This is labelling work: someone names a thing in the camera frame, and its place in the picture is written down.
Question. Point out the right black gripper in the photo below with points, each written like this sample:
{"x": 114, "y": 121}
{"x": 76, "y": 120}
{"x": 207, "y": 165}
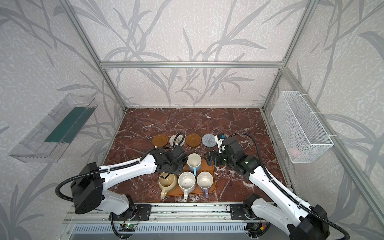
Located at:
{"x": 213, "y": 156}

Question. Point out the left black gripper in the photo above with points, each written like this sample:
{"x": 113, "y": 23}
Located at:
{"x": 167, "y": 167}

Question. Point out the black mug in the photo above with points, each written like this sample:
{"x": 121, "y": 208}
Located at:
{"x": 173, "y": 168}

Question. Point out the grey blue woven coaster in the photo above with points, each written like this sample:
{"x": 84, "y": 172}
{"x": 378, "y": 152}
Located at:
{"x": 209, "y": 141}

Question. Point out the light blue mug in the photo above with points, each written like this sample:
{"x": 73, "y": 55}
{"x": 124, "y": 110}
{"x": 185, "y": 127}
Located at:
{"x": 194, "y": 163}

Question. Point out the brown wooden coaster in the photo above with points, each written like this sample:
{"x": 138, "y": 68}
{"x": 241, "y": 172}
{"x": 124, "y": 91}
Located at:
{"x": 160, "y": 140}
{"x": 193, "y": 140}

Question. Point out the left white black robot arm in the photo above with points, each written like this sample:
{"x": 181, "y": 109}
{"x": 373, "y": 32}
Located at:
{"x": 90, "y": 190}

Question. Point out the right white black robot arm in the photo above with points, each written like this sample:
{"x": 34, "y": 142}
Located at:
{"x": 314, "y": 226}

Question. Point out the white woven round coaster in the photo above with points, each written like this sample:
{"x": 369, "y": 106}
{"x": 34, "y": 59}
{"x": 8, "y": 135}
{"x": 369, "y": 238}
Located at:
{"x": 172, "y": 141}

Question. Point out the brown rectangular tray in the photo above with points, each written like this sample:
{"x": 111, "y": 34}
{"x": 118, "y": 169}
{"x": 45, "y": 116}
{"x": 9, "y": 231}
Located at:
{"x": 204, "y": 168}

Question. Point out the beige mug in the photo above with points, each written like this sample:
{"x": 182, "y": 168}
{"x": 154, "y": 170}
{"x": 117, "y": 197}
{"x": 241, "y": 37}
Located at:
{"x": 167, "y": 182}

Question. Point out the green circuit board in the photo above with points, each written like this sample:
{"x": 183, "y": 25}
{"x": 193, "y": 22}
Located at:
{"x": 127, "y": 228}

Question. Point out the pink object in basket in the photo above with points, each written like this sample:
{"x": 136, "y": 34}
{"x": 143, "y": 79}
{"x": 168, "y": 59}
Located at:
{"x": 295, "y": 153}

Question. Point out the white lilac-handled mug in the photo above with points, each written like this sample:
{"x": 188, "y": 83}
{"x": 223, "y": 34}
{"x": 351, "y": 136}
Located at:
{"x": 205, "y": 181}

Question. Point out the aluminium front rail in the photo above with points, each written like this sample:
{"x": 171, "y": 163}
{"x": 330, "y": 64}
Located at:
{"x": 209, "y": 212}

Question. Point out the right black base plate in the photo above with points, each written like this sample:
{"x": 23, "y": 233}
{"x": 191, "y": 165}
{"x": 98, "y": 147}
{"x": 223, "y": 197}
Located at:
{"x": 241, "y": 212}

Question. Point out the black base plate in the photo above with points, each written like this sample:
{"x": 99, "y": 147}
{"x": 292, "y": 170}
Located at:
{"x": 137, "y": 213}
{"x": 241, "y": 212}

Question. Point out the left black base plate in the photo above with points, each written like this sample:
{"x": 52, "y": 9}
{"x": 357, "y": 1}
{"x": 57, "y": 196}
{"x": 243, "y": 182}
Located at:
{"x": 137, "y": 213}

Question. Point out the right controller with wires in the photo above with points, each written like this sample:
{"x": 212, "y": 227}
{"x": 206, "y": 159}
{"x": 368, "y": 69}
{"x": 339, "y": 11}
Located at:
{"x": 256, "y": 228}

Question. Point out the white wire mesh basket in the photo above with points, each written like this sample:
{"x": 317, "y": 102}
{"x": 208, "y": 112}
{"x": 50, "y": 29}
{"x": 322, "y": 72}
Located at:
{"x": 299, "y": 126}

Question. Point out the aluminium cage frame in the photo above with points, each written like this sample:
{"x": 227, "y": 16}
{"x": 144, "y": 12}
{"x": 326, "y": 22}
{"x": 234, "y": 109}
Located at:
{"x": 356, "y": 174}

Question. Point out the clear plastic wall bin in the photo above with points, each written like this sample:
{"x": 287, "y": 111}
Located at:
{"x": 48, "y": 141}

